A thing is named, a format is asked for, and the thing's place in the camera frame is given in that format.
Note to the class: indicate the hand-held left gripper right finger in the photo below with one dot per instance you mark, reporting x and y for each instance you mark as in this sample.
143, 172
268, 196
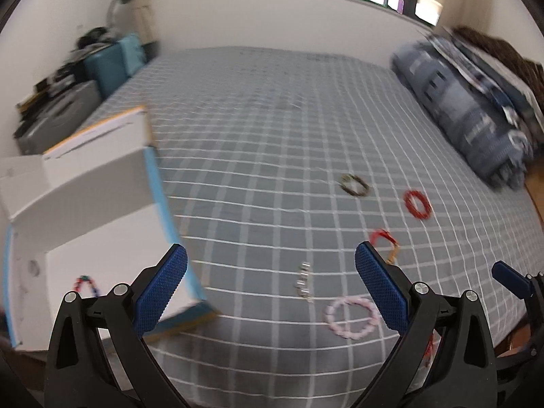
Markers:
380, 284

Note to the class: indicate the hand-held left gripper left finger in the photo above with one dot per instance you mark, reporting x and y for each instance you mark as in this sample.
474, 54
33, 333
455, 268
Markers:
163, 284

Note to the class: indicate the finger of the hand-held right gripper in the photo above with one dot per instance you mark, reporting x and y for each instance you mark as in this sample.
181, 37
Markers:
522, 359
508, 278

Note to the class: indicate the white cardboard box blue trim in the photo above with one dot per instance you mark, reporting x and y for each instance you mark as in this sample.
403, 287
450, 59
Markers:
97, 204

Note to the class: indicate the blue patterned quilt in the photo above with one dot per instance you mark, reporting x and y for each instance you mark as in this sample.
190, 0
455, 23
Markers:
459, 106

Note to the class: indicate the bed with grey checked sheet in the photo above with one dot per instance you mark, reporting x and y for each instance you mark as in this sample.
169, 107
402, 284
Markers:
263, 136

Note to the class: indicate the grey suitcase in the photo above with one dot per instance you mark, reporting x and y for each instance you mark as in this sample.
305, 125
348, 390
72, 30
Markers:
59, 119

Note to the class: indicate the teal suitcase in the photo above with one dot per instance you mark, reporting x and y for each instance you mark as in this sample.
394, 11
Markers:
104, 70

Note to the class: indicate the dark brown fuzzy blanket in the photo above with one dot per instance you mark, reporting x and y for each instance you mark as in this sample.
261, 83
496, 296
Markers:
501, 51

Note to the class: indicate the stack of black boxes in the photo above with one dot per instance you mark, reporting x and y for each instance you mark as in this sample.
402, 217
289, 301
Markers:
55, 83

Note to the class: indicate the light blue cloth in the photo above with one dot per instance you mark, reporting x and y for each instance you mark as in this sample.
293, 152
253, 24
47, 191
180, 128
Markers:
132, 53

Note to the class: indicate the black bag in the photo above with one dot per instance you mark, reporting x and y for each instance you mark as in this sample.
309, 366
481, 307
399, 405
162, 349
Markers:
93, 38

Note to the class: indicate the blue desk lamp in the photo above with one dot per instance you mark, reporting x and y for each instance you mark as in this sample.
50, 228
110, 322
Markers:
119, 4

